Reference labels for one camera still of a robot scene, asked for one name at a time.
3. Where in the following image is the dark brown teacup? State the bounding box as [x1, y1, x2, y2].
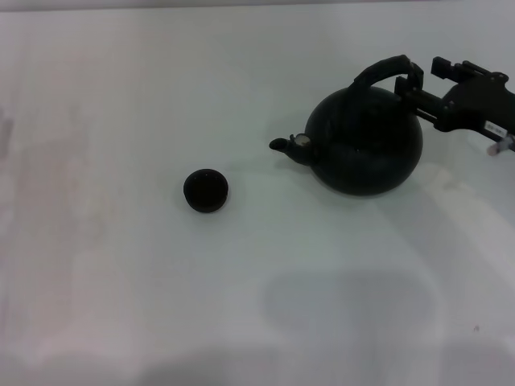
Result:
[183, 168, 229, 214]

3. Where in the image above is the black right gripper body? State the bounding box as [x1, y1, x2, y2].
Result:
[433, 74, 515, 142]

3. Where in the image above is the black round teapot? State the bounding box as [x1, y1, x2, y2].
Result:
[268, 54, 426, 197]

